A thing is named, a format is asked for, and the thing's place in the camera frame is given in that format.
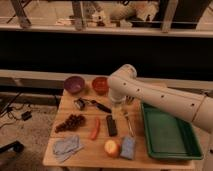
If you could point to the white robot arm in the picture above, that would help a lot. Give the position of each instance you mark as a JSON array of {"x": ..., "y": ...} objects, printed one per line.
[{"x": 190, "y": 107}]

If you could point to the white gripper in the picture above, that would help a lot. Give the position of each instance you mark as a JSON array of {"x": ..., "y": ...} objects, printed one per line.
[{"x": 118, "y": 110}]

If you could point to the black rectangular remote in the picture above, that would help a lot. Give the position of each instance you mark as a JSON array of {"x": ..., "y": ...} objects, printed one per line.
[{"x": 112, "y": 129}]

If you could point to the purple bowl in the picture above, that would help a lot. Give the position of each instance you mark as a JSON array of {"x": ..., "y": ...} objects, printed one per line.
[{"x": 74, "y": 84}]

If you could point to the blue sponge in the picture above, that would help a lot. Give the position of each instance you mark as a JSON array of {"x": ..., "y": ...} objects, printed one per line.
[{"x": 128, "y": 148}]

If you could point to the grey blue cloth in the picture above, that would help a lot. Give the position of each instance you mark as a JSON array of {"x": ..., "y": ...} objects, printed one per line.
[{"x": 66, "y": 147}]

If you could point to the green plastic tray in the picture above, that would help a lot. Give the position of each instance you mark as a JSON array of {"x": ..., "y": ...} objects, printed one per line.
[{"x": 168, "y": 137}]

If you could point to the wooden table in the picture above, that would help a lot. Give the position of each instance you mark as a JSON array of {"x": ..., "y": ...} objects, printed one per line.
[{"x": 93, "y": 154}]

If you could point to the orange bowl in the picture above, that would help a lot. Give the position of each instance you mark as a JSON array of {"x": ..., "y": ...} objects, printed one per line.
[{"x": 100, "y": 86}]

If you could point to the small metal cup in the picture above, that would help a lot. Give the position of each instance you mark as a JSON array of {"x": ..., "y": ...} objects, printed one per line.
[{"x": 129, "y": 99}]

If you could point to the bunch of dark grapes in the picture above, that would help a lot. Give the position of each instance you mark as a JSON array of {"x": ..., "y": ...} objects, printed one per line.
[{"x": 72, "y": 123}]

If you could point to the red yellow apple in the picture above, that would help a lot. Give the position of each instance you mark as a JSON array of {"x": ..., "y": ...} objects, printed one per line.
[{"x": 112, "y": 148}]

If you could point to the black power adapter with cables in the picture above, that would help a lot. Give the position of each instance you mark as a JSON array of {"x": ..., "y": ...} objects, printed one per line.
[{"x": 8, "y": 111}]

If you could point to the orange carrot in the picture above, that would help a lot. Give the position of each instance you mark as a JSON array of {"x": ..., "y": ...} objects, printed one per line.
[{"x": 96, "y": 129}]

